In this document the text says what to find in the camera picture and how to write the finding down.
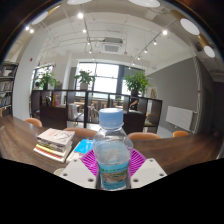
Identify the person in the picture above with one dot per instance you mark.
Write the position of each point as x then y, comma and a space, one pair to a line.
134, 104

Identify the large bushy potted plant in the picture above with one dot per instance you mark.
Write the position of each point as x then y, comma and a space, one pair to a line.
136, 81

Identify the small ceiling spotlights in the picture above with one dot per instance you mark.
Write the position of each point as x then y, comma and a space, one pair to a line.
80, 15

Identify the white wall radiator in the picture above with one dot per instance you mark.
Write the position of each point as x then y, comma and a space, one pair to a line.
180, 117

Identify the red edged white book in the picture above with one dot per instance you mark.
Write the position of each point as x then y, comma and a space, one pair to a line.
48, 156

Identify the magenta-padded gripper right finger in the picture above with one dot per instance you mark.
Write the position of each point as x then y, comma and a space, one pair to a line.
148, 171

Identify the ceiling air conditioner unit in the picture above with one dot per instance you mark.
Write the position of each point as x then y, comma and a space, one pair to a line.
112, 46

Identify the tall bookshelf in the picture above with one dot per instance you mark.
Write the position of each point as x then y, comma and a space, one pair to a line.
6, 90

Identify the white covered book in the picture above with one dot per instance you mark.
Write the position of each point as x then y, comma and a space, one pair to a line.
56, 135

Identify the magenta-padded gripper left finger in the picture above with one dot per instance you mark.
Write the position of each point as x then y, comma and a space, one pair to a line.
78, 173

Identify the potted plant in white pot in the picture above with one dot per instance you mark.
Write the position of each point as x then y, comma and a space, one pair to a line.
84, 77

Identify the low black shelf unit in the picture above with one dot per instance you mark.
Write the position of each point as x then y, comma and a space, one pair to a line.
53, 116

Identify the orange chairs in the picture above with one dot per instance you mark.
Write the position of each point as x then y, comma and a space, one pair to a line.
143, 136

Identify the clear water bottle blue cap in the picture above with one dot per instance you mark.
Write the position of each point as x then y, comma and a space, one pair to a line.
113, 160

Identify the yellow spined book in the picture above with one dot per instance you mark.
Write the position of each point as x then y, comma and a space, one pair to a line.
50, 150

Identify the small leafy potted plant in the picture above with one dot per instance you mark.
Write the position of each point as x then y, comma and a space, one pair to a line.
46, 80

